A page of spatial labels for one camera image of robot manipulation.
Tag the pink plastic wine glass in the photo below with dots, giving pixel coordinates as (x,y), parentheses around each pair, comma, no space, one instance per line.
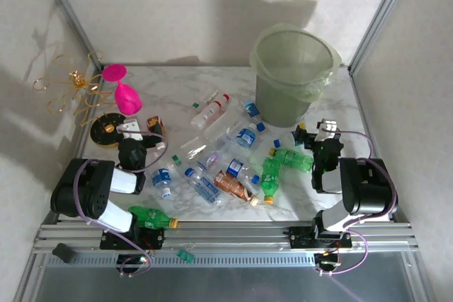
(127,100)

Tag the blue label bottle white cap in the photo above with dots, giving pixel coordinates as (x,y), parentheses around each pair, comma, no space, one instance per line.
(161,177)
(246,136)

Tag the clear bottle red cap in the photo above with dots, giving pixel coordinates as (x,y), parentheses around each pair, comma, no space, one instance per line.
(209,114)

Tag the small clear bottle green cap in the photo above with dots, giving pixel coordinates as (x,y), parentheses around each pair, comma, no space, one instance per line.
(175,159)

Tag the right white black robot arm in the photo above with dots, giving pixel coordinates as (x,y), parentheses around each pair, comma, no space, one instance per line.
(368,189)

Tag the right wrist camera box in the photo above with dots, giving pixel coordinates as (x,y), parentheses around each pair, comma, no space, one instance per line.
(329,128)

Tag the brown tea bottle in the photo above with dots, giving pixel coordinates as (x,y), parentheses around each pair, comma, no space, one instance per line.
(231,186)

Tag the green connector plug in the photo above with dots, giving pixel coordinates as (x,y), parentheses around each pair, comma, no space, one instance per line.
(185,255)

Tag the green bottle yellow cap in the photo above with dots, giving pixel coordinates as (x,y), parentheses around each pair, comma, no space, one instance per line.
(152,218)
(293,160)
(270,176)

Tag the striped label bottle blue cap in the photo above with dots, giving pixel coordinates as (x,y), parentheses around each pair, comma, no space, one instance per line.
(205,187)

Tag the large clear square bottle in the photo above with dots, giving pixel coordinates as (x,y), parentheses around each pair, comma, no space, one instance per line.
(193,148)

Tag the clear square bottle green cap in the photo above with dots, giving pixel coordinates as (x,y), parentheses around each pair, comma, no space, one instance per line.
(207,98)

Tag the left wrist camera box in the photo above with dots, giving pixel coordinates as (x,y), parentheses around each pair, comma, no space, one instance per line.
(129,128)

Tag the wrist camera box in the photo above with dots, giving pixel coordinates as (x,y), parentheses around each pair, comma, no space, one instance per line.
(329,128)
(129,128)

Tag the aluminium mounting rail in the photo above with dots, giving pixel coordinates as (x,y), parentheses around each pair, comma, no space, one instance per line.
(226,235)

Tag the aluminium frame post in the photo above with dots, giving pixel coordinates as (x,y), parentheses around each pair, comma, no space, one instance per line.
(380,15)
(70,15)

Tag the black rubber knob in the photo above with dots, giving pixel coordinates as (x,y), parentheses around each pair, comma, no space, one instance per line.
(63,252)

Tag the black controller board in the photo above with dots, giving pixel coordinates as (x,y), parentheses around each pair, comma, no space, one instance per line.
(327,262)
(131,262)

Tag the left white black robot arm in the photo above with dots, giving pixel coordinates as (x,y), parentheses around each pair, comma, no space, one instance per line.
(88,189)

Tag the grey mesh waste bin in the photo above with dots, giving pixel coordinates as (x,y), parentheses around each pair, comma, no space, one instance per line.
(283,104)

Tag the dark blue label bottle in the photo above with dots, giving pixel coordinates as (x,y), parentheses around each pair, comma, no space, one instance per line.
(235,167)

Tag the grey metal panel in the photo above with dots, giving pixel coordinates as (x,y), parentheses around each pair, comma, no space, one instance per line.
(226,284)

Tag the frosted long clear bottle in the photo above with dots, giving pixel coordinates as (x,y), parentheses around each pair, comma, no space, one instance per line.
(221,125)

